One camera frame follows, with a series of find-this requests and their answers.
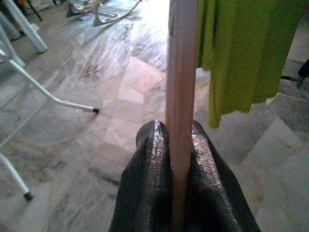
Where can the lime green garment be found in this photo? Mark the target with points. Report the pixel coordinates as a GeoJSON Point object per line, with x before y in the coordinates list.
{"type": "Point", "coordinates": [241, 60]}

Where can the pink plastic hanger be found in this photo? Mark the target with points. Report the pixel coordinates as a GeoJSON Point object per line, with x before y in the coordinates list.
{"type": "Point", "coordinates": [179, 96]}

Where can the grey folding table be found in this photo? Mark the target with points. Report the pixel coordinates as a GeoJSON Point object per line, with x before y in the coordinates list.
{"type": "Point", "coordinates": [31, 80]}

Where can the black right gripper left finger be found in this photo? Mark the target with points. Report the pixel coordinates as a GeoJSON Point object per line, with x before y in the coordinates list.
{"type": "Point", "coordinates": [144, 181]}

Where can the black drying rack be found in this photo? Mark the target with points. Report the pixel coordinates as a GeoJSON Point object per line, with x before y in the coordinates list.
{"type": "Point", "coordinates": [303, 70]}

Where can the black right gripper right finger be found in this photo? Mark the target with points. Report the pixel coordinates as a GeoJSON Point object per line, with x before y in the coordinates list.
{"type": "Point", "coordinates": [210, 193]}

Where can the pale blue plastic chair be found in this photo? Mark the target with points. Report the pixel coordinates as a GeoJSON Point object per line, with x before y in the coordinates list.
{"type": "Point", "coordinates": [25, 29]}

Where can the colourful baby bouncer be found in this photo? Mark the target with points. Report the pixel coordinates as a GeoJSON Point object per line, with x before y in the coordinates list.
{"type": "Point", "coordinates": [97, 23]}

